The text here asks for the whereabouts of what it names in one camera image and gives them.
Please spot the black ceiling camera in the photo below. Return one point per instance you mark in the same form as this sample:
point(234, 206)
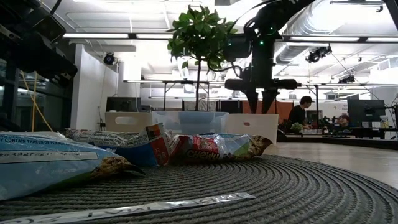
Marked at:
point(109, 58)

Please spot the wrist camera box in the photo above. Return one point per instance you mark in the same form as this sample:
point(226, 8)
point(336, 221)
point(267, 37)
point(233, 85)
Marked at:
point(51, 28)
point(237, 48)

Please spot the light blue granola bar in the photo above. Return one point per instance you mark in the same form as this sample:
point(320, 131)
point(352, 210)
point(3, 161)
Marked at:
point(46, 168)

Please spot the black metal frame table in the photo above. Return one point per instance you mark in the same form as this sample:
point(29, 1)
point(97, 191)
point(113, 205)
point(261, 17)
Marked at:
point(186, 82)

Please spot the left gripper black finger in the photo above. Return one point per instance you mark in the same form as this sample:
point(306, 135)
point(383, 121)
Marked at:
point(62, 73)

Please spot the red Chewy granola bar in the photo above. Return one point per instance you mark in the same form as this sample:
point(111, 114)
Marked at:
point(211, 147)

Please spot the green leafy potted tree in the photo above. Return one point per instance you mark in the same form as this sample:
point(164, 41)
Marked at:
point(199, 34)

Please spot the small green desk plant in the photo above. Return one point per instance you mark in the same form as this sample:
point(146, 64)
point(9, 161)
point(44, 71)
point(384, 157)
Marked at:
point(297, 127)

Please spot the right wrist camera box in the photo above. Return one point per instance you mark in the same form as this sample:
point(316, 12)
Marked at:
point(237, 48)

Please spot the black computer monitor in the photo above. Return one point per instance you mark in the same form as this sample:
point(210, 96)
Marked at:
point(365, 112)

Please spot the black ceiling spotlight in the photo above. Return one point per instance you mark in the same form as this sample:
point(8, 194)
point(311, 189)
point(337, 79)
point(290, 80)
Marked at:
point(317, 54)

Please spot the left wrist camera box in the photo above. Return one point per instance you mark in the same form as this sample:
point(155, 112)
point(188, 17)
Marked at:
point(51, 28)

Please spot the silver ventilation duct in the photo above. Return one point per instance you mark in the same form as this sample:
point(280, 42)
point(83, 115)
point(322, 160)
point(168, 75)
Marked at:
point(311, 21)

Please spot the white plastic bin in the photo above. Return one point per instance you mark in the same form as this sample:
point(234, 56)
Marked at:
point(136, 121)
point(258, 127)

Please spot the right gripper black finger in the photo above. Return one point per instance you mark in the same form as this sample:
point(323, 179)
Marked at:
point(252, 99)
point(268, 99)

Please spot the round grey woven placemat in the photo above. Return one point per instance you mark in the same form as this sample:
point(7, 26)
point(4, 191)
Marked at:
point(248, 180)

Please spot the white and blue granola bar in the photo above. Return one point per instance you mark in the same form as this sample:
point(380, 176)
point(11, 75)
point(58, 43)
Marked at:
point(136, 152)

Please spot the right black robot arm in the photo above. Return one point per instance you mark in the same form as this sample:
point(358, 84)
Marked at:
point(280, 15)

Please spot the orange partition panel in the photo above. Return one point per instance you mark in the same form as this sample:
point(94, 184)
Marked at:
point(284, 110)

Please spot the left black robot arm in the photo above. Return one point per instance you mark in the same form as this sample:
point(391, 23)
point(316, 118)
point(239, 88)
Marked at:
point(15, 12)

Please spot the person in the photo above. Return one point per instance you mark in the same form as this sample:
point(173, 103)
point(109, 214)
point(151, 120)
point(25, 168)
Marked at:
point(343, 121)
point(298, 115)

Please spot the ceiling light strip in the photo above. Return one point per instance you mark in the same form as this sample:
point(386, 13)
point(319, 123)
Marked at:
point(154, 36)
point(96, 35)
point(323, 39)
point(382, 39)

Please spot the white printed label strip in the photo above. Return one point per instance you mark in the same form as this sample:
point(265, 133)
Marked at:
point(155, 207)

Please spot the clear plastic bin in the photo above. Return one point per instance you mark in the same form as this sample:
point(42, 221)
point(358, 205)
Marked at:
point(189, 123)

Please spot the black office desk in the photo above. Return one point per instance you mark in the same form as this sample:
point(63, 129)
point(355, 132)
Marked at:
point(342, 141)

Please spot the dark metal shelving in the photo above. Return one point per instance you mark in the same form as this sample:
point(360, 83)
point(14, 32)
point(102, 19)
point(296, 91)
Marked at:
point(12, 102)

